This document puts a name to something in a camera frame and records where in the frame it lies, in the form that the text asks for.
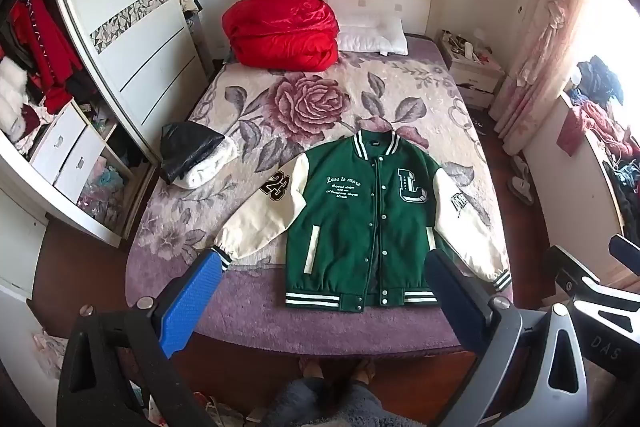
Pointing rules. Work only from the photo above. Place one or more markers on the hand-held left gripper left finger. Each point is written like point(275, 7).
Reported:
point(192, 307)

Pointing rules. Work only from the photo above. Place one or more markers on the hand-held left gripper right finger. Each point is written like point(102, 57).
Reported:
point(457, 302)

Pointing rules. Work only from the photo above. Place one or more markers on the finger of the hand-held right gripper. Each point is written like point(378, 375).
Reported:
point(570, 272)
point(626, 251)

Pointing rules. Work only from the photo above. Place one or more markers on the green and cream varsity jacket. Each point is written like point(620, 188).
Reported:
point(350, 232)

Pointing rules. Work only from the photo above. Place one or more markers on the pile of mixed clothes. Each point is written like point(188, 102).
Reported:
point(600, 117)

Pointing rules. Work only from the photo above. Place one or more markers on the pile of pastel clothes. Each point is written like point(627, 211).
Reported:
point(102, 192)

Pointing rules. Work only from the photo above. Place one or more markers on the person's right foot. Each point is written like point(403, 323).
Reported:
point(362, 369)

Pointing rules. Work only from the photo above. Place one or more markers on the person's foot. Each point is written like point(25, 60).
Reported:
point(362, 369)
point(312, 369)

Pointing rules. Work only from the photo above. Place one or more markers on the person's left foot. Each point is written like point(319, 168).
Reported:
point(312, 369)

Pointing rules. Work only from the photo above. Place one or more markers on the pink patterned cloth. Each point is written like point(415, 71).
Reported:
point(50, 352)

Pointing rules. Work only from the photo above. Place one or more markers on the black folded jacket white lining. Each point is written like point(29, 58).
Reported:
point(192, 147)

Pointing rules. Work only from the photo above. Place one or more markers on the white box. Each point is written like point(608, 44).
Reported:
point(80, 164)

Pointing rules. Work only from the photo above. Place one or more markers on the white wardrobe drawer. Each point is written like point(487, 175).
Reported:
point(57, 144)

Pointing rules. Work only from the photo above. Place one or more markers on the white nightstand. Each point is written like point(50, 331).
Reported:
point(475, 74)

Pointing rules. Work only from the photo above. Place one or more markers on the pink floral curtain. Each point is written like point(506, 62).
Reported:
point(545, 37)

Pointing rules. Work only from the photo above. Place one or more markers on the floral purple blanket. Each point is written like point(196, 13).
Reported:
point(320, 97)

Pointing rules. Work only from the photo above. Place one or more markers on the white fluffy garment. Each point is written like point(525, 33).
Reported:
point(11, 97)

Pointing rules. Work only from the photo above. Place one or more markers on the white pillow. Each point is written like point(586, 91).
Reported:
point(372, 34)

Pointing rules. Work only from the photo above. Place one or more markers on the red quilt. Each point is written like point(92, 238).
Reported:
point(280, 27)

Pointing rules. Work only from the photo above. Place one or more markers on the red hanging coat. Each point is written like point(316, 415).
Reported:
point(45, 52)

